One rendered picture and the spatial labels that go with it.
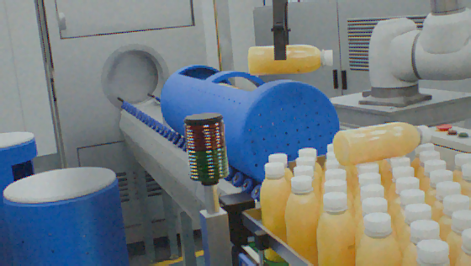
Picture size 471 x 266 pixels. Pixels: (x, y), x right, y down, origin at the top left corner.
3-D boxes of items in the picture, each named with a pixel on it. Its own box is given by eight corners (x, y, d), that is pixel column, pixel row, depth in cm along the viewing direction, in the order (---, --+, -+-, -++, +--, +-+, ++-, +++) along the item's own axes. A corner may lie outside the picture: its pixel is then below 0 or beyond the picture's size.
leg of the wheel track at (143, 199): (155, 261, 356) (142, 160, 343) (157, 264, 350) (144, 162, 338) (145, 263, 354) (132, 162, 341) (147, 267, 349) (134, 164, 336)
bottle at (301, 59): (248, 40, 146) (325, 38, 142) (252, 57, 152) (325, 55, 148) (246, 64, 142) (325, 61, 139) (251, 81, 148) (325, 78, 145)
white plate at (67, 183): (133, 166, 159) (134, 170, 160) (44, 167, 168) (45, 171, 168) (79, 199, 133) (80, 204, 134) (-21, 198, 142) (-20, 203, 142)
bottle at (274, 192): (257, 258, 126) (251, 174, 122) (277, 247, 131) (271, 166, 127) (285, 265, 121) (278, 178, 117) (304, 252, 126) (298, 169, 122)
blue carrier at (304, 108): (235, 127, 239) (223, 57, 233) (347, 176, 158) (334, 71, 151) (167, 144, 230) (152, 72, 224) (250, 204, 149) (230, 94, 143)
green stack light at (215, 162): (221, 168, 100) (219, 140, 99) (235, 177, 94) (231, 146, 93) (185, 175, 98) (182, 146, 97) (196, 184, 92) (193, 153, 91)
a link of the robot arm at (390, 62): (383, 81, 209) (381, 18, 204) (433, 81, 196) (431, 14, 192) (361, 87, 197) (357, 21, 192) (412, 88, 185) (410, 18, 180)
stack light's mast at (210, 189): (224, 202, 101) (215, 110, 98) (237, 213, 95) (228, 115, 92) (189, 210, 99) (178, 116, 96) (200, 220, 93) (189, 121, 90)
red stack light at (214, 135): (219, 140, 99) (216, 116, 98) (231, 146, 93) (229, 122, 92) (182, 146, 97) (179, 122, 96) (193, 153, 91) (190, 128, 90)
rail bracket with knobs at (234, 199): (255, 230, 143) (251, 189, 141) (267, 240, 136) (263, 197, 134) (216, 238, 139) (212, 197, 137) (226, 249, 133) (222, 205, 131)
